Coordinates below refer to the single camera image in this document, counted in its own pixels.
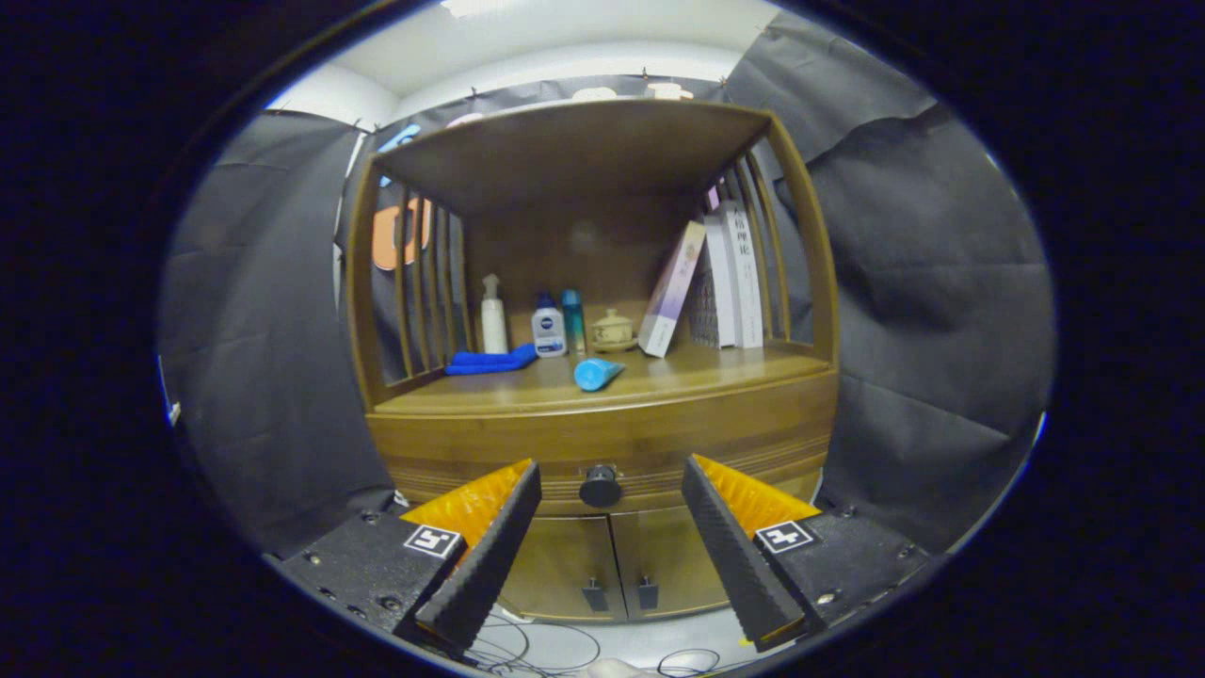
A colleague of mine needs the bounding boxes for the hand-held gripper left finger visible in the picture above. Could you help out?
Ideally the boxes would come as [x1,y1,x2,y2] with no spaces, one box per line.
[278,459,544,653]

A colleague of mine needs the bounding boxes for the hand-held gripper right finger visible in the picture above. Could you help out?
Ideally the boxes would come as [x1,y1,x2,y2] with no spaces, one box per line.
[681,454,931,653]

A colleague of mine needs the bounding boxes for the black round drawer knob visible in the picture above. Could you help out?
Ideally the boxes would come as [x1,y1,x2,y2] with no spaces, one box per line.
[578,464,623,509]

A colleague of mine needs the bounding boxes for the wooden drawer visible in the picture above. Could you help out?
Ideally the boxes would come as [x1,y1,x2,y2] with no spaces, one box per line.
[365,372,841,517]

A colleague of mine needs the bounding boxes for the blue cosmetic tube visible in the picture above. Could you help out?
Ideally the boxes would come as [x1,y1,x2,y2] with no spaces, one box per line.
[573,357,627,393]

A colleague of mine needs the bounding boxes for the wooden cabinet door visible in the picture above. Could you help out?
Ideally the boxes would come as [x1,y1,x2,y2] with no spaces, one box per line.
[610,504,745,618]
[499,513,627,622]

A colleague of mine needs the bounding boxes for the wooden countertop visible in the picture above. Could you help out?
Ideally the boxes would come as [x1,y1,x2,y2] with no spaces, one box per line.
[374,341,834,417]

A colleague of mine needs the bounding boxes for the wooden cabinet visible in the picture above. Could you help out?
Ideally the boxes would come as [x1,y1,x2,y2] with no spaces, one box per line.
[344,97,842,624]

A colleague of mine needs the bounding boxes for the blue folded cloth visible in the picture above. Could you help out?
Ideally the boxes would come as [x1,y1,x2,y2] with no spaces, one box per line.
[444,343,539,377]

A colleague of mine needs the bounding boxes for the white pump bottle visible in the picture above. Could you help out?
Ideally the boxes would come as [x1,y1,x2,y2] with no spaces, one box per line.
[480,274,509,356]

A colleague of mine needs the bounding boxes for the white bottle with blue cap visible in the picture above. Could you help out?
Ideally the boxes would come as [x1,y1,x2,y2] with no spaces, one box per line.
[531,293,569,359]

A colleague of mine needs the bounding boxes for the teal slim bottle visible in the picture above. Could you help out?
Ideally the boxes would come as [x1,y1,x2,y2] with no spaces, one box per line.
[562,289,588,357]

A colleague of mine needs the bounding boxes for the beige lidded teacup with saucer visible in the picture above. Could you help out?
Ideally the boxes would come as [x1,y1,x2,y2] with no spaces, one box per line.
[591,309,639,353]

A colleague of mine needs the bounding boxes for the purple and white book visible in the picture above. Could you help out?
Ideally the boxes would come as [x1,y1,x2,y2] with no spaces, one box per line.
[637,220,707,359]

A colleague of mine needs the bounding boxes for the black floor cables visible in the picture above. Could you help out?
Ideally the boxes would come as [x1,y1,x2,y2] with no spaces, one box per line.
[452,607,726,678]

